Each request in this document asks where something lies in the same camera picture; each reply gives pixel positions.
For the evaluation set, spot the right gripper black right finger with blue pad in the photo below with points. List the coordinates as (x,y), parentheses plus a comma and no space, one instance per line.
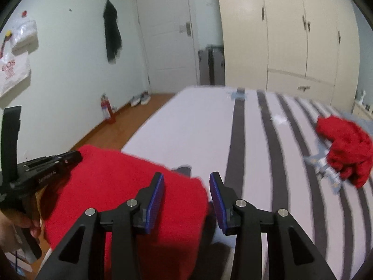
(291,253)

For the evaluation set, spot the red garment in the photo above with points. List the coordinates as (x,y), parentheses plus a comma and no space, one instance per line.
(350,153)

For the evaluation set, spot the striped star bed sheet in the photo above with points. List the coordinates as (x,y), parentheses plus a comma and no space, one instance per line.
(258,142)

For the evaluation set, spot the white room door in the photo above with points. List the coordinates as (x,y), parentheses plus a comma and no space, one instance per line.
(166,28)

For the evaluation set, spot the red fire extinguisher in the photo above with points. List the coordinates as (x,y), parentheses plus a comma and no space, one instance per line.
(107,109)

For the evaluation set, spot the pair of grey shoes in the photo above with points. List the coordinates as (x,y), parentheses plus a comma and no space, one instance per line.
(142,99)

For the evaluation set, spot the red sweater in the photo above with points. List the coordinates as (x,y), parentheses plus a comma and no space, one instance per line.
(107,178)

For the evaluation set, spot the white bedside cabinet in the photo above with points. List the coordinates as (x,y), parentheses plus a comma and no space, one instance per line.
(361,110)

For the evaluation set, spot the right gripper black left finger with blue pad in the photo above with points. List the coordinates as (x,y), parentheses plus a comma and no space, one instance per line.
(81,252)

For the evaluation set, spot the grey suitcase by door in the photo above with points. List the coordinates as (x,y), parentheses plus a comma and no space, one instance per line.
(212,66)

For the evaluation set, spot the black jacket on hook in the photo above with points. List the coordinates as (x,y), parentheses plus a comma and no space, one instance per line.
(112,32)

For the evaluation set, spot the cream wardrobe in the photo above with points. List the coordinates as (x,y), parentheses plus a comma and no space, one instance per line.
(305,48)

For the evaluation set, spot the clear plastic bag on hook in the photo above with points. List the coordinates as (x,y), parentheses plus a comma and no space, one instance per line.
(24,31)

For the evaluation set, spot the person's left hand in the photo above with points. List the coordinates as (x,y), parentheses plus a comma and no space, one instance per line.
(10,220)

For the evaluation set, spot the white EOS shopping bag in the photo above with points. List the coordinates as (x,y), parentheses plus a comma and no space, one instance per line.
(15,67)

